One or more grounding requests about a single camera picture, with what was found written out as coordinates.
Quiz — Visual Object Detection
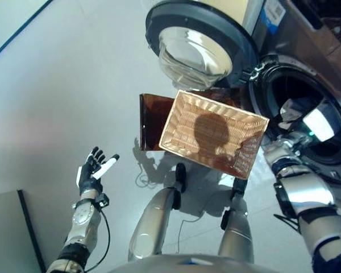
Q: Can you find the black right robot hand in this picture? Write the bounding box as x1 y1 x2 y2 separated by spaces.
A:
297 106 336 146

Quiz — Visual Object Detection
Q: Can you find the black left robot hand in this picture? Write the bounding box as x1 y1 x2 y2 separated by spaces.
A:
76 146 120 197

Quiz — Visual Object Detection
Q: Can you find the grey front-load washing machine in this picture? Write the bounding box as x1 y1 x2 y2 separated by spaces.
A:
238 0 341 205

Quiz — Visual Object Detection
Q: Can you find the silver left robot leg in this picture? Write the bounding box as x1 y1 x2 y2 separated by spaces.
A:
127 163 188 262

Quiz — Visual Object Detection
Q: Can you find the silver robot leg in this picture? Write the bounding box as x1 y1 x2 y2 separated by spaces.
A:
217 177 255 264
127 163 188 262

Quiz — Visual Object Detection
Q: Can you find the brown glossy stool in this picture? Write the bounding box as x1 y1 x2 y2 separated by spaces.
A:
139 86 241 151

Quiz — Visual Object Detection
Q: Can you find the beige box with black edge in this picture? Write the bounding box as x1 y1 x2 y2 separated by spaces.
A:
0 189 48 273

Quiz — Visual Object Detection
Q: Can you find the large rectangular wicker basket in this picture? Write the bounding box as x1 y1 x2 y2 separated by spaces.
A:
158 89 270 180

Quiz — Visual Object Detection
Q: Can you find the small blue white sticker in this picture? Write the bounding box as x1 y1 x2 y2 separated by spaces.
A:
258 0 285 32

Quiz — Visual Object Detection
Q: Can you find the grey robot torso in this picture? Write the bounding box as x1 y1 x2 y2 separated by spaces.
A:
107 253 282 273

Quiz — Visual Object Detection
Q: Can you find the silver right robot leg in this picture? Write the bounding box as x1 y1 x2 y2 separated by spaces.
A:
217 177 255 264

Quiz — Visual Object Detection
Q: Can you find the round glass washer door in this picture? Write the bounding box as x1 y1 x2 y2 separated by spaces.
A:
144 0 261 92

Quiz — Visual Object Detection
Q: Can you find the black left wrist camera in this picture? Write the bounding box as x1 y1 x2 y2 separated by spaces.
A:
95 193 110 209

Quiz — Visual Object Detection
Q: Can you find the coiled white floor cable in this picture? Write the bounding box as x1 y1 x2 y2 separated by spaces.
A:
134 162 161 189

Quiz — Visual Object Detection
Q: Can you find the thin floor cable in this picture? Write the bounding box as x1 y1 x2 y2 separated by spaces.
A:
177 217 201 254

